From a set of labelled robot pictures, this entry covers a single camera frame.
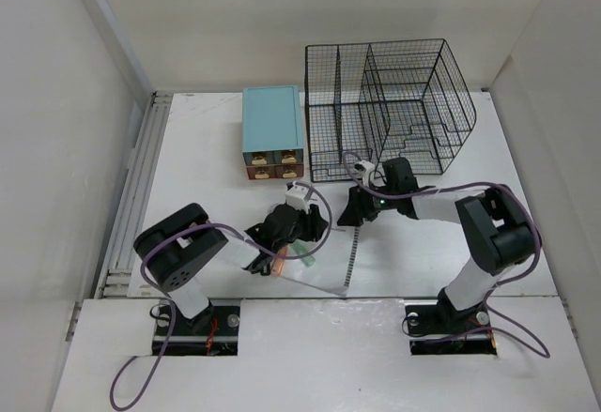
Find teal drawer box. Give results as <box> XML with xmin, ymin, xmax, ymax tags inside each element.
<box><xmin>242</xmin><ymin>85</ymin><xmax>304</xmax><ymax>180</ymax></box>

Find black wire mesh organizer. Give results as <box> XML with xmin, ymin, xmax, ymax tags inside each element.
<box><xmin>304</xmin><ymin>38</ymin><xmax>477</xmax><ymax>183</ymax></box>

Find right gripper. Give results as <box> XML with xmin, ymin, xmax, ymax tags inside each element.
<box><xmin>336</xmin><ymin>180</ymin><xmax>398</xmax><ymax>227</ymax></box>

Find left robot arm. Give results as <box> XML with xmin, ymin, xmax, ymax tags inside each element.
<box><xmin>134</xmin><ymin>203</ymin><xmax>331</xmax><ymax>335</ymax></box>

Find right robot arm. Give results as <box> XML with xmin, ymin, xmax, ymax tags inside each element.
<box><xmin>337</xmin><ymin>157</ymin><xmax>541</xmax><ymax>337</ymax></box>

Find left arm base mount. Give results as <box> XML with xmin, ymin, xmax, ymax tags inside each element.
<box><xmin>164</xmin><ymin>301</ymin><xmax>241</xmax><ymax>357</ymax></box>

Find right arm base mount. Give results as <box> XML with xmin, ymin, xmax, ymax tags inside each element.
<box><xmin>402</xmin><ymin>303</ymin><xmax>497</xmax><ymax>356</ymax></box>

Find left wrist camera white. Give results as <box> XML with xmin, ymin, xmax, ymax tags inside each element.
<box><xmin>285</xmin><ymin>182</ymin><xmax>313</xmax><ymax>213</ymax></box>

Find orange highlighter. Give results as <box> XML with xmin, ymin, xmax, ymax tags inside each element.
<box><xmin>270</xmin><ymin>246</ymin><xmax>288</xmax><ymax>278</ymax></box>

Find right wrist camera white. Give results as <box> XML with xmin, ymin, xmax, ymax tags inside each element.
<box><xmin>353</xmin><ymin>160</ymin><xmax>376</xmax><ymax>186</ymax></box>

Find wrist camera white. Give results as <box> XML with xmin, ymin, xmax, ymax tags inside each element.
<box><xmin>353</xmin><ymin>160</ymin><xmax>376</xmax><ymax>186</ymax></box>
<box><xmin>285</xmin><ymin>182</ymin><xmax>313</xmax><ymax>213</ymax></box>

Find aluminium rail frame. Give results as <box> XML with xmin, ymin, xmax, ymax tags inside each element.
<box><xmin>87</xmin><ymin>91</ymin><xmax>173</xmax><ymax>299</ymax></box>

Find white paper sheets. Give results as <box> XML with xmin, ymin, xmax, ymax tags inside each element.
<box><xmin>280</xmin><ymin>227</ymin><xmax>361</xmax><ymax>298</ymax></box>

